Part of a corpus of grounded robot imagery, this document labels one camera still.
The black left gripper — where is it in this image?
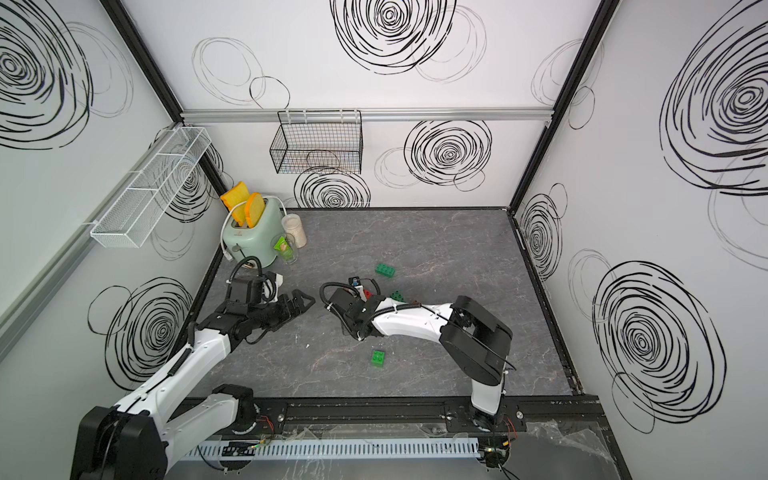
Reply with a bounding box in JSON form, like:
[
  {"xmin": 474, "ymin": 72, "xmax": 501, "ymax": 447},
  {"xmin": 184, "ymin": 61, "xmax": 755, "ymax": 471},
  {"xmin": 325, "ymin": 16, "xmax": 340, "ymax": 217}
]
[{"xmin": 250, "ymin": 288, "xmax": 315, "ymax": 330}]

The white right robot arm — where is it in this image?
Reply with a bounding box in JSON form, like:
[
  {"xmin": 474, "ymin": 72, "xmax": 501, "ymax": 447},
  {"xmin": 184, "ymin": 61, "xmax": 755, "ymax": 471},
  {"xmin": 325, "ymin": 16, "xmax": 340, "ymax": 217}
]
[{"xmin": 320, "ymin": 282, "xmax": 513, "ymax": 420}]

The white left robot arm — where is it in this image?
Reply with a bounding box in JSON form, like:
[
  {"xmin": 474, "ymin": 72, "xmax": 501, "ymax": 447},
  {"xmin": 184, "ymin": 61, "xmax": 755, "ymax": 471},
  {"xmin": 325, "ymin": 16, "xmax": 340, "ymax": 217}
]
[{"xmin": 70, "ymin": 281, "xmax": 315, "ymax": 479}]

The green long lego brick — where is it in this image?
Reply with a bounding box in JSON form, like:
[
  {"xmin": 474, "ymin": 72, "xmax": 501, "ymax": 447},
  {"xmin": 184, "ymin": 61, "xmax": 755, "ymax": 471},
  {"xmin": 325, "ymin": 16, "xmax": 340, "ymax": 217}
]
[{"xmin": 390, "ymin": 291, "xmax": 406, "ymax": 303}]

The dark green far lego brick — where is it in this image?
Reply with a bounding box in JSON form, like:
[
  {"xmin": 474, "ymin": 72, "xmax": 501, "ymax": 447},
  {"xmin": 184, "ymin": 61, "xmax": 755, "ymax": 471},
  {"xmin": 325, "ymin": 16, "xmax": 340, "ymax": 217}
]
[{"xmin": 375, "ymin": 263, "xmax": 396, "ymax": 278}]

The bright green near lego brick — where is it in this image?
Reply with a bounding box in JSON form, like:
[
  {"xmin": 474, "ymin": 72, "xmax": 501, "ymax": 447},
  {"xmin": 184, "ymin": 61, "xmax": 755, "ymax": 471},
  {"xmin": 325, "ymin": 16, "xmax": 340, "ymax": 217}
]
[{"xmin": 371, "ymin": 350, "xmax": 386, "ymax": 368}]

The green snack packet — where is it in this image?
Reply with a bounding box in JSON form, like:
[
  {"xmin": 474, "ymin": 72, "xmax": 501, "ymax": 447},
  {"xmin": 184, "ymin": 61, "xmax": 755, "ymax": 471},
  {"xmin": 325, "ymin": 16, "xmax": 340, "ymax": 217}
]
[{"xmin": 273, "ymin": 236, "xmax": 293, "ymax": 256}]

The clear drinking glass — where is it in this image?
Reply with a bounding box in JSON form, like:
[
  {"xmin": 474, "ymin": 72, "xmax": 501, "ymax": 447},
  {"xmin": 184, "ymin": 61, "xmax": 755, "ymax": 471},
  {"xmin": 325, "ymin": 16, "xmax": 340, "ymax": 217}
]
[{"xmin": 273, "ymin": 233, "xmax": 298, "ymax": 265}]

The mint green toaster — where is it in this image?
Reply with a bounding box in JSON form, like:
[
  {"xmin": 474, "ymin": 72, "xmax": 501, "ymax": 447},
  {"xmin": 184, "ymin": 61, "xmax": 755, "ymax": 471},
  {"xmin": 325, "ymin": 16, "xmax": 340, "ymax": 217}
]
[{"xmin": 220, "ymin": 195, "xmax": 286, "ymax": 267}]

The right toy bread slice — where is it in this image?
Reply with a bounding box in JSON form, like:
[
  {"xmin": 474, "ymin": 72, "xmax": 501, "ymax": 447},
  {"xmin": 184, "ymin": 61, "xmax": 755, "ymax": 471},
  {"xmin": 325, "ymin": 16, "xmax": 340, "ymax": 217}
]
[{"xmin": 244, "ymin": 193, "xmax": 265, "ymax": 228}]

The toy bread slice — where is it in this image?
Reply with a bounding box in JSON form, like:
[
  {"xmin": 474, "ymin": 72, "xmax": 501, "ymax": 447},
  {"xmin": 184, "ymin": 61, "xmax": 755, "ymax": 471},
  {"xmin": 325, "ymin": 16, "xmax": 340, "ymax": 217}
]
[
  {"xmin": 220, "ymin": 182, "xmax": 250, "ymax": 227},
  {"xmin": 244, "ymin": 193, "xmax": 265, "ymax": 228}
]

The left toy bread slice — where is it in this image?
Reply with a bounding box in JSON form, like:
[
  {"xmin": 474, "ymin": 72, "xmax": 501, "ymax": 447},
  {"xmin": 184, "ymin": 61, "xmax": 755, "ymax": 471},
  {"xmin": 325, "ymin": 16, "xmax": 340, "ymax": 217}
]
[{"xmin": 220, "ymin": 182, "xmax": 250, "ymax": 227}]

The white toaster power cable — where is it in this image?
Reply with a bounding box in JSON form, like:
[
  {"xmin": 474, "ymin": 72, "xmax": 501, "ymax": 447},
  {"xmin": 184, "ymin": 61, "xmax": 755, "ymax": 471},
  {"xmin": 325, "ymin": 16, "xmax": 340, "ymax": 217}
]
[{"xmin": 219, "ymin": 194, "xmax": 289, "ymax": 262}]

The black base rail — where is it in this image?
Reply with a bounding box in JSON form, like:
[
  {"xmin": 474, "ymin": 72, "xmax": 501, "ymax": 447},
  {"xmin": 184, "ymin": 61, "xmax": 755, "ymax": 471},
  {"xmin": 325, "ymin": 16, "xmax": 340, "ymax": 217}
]
[{"xmin": 179, "ymin": 394, "xmax": 607, "ymax": 442}]

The black wire basket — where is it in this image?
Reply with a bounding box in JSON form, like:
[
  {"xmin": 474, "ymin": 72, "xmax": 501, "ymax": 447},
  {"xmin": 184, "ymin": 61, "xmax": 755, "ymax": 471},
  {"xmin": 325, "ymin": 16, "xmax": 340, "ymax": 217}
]
[{"xmin": 269, "ymin": 109, "xmax": 364, "ymax": 174}]

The white slotted cable duct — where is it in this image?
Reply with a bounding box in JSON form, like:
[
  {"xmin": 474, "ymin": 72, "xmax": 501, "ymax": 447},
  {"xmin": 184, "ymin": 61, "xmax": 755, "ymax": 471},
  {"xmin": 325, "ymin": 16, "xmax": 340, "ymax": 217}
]
[{"xmin": 182, "ymin": 438, "xmax": 482, "ymax": 463}]

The white mesh wall shelf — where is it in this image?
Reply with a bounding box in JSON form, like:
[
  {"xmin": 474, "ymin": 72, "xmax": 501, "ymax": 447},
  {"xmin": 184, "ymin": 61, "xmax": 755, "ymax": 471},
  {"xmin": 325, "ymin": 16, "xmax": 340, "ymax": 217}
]
[{"xmin": 90, "ymin": 126, "xmax": 212, "ymax": 248}]

